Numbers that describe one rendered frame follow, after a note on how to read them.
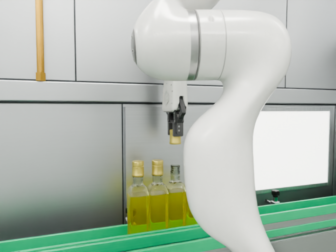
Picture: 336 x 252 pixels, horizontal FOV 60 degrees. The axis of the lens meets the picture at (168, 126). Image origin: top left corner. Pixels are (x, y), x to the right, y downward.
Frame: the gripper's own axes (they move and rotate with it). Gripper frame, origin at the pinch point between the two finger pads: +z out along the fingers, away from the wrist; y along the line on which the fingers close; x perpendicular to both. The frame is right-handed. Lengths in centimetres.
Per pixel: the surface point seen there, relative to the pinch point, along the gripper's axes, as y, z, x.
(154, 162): 1.7, 9.5, -7.1
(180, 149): -11.8, 8.1, 6.3
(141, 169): 1.7, 11.2, -10.9
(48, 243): -2.6, 30.8, -36.3
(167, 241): 6.6, 31.0, -4.8
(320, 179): -13, 24, 72
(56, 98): -12.2, -9.4, -33.7
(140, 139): -11.7, 4.0, -8.0
